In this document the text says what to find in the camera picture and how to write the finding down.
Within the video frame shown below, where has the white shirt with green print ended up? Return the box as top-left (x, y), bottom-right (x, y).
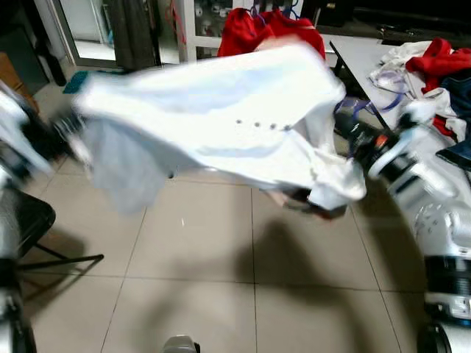
top-left (74, 40), bottom-right (369, 214)

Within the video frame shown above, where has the teal blue rug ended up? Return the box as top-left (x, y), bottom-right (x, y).
top-left (65, 70), bottom-right (89, 93)

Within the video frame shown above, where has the large white table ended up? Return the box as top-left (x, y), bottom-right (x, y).
top-left (327, 33), bottom-right (471, 148)

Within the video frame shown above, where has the crumpled red garment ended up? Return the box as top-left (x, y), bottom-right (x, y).
top-left (405, 38), bottom-right (471, 93)

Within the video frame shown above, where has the white framed glass door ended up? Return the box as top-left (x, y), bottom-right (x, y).
top-left (48, 0), bottom-right (118, 71)

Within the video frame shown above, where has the plain red shirt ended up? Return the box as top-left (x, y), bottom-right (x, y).
top-left (258, 11), bottom-right (326, 60)

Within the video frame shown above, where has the grey curtain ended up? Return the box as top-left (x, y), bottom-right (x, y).
top-left (110, 0), bottom-right (161, 72)

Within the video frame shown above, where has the red shirt with white print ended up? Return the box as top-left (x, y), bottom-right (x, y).
top-left (219, 9), bottom-right (260, 58)

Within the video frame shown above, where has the white glass-door cabinet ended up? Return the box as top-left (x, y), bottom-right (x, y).
top-left (180, 0), bottom-right (325, 63)

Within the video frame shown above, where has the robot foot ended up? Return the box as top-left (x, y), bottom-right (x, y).
top-left (162, 335), bottom-right (201, 353)

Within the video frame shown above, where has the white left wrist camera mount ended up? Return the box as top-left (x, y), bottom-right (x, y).
top-left (0, 85), bottom-right (36, 177)

